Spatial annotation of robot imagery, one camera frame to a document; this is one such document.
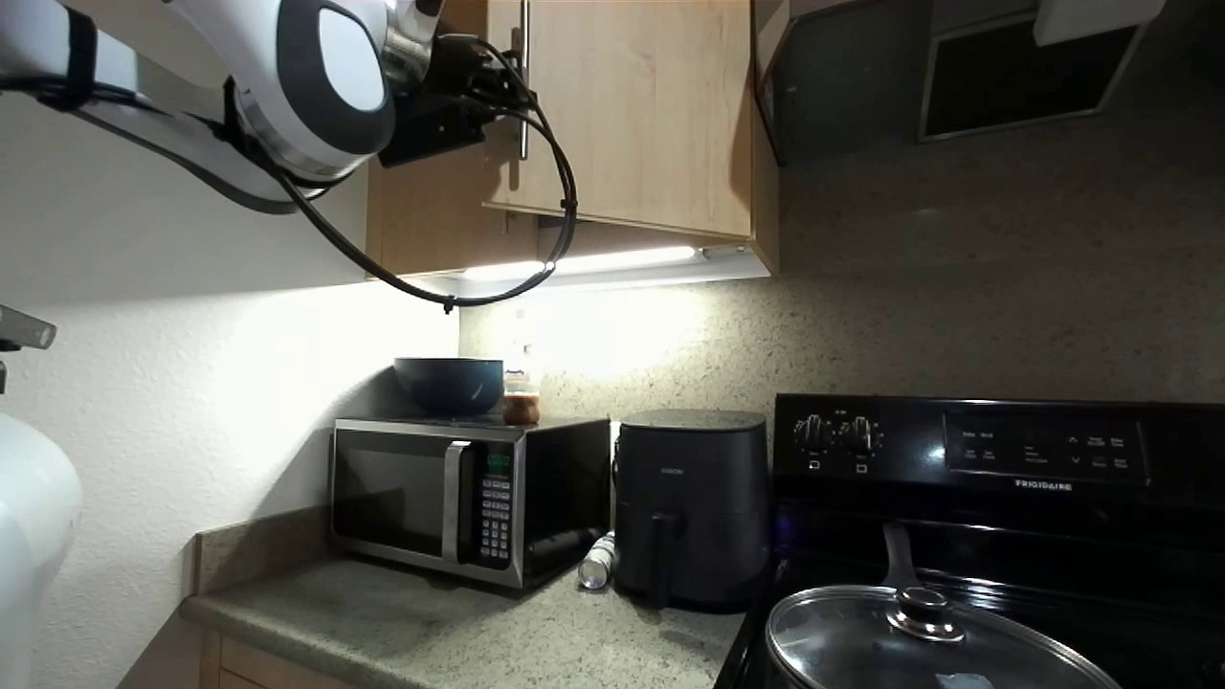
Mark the black frying pan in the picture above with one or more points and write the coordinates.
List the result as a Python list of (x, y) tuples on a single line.
[(899, 557)]

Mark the small white shaker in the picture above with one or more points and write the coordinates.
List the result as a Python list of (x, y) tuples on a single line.
[(594, 565)]

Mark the black air fryer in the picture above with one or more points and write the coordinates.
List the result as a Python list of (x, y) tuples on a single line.
[(695, 503)]

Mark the stainless steel microwave oven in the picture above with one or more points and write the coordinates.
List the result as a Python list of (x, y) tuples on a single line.
[(398, 492)]

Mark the black pan with lid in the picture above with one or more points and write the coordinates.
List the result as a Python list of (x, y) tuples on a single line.
[(845, 646)]

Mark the wooden base cabinet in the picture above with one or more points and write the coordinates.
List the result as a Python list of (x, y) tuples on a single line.
[(253, 663)]

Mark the black electric stove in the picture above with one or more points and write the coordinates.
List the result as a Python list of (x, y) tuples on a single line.
[(1022, 510)]

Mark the plain wooden cabinet door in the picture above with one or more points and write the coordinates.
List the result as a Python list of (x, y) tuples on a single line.
[(423, 216)]

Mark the large dark blue bowl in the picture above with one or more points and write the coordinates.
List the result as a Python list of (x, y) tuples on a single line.
[(445, 385)]

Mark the glass jar with brown contents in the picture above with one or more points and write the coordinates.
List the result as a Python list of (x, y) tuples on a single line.
[(521, 408)]

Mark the long under-cabinet light strip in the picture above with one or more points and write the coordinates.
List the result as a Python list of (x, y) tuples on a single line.
[(577, 265)]

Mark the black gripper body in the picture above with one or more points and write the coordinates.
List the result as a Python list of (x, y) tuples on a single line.
[(436, 115)]

